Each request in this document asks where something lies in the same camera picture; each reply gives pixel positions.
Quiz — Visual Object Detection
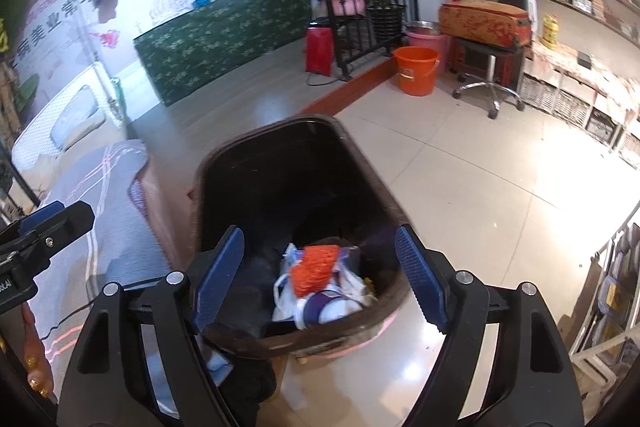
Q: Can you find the blue pillow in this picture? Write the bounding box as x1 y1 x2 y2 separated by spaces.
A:
50 87 106 152

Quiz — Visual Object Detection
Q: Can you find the dark brown trash bin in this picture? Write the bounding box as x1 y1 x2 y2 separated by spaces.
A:
187 114 416 360

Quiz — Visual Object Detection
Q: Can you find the yellow container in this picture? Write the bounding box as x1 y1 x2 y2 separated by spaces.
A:
542 14 560 48

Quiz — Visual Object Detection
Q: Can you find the wooden floor rack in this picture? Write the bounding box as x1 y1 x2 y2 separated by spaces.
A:
555 222 640 403

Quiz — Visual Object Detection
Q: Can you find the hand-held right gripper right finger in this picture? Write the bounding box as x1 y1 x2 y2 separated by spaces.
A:
394 225 586 427

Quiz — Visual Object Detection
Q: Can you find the pink basin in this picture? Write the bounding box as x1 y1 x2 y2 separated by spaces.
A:
327 0 368 18

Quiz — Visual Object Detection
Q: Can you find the white low basket cabinet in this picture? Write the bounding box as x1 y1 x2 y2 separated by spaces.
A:
520 42 640 168

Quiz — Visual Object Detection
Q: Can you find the clear plastic wrapper pile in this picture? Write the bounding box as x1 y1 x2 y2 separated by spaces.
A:
272 244 376 330

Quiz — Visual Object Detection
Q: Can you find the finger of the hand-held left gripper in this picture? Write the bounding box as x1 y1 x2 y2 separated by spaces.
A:
0 201 96 263

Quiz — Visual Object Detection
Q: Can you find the dark cloth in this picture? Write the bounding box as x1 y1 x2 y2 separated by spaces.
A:
200 337 278 413

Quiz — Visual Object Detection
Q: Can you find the black swivel stool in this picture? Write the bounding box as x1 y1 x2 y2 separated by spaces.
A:
452 38 526 120

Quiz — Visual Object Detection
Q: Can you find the grey striped bed sheet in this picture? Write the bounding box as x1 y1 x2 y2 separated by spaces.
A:
25 139 171 378

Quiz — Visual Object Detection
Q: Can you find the green cloth covered counter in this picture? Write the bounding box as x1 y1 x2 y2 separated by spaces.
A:
132 0 313 108

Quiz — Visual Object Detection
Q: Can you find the pink bucket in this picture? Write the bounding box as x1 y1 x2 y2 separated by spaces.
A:
405 29 448 58

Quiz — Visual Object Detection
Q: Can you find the orange bucket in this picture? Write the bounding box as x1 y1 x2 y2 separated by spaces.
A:
391 47 441 96

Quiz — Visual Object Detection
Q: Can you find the person's left hand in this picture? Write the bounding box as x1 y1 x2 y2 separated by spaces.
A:
20 306 56 400

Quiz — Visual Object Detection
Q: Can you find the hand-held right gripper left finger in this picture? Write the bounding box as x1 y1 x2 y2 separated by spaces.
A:
56 226 246 427

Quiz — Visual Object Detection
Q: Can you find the red bag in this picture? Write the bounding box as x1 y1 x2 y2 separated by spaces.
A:
306 27 335 75

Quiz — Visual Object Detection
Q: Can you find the orange patterned suitcase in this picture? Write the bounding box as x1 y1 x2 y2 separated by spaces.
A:
439 0 532 52

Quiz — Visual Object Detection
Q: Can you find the black cable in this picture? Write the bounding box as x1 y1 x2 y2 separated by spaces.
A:
42 274 166 340

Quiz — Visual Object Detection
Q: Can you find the black wire basket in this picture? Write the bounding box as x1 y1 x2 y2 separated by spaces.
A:
367 4 406 40

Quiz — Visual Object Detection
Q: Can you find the orange foam fruit net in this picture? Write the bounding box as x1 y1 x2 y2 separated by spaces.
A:
291 244 340 299

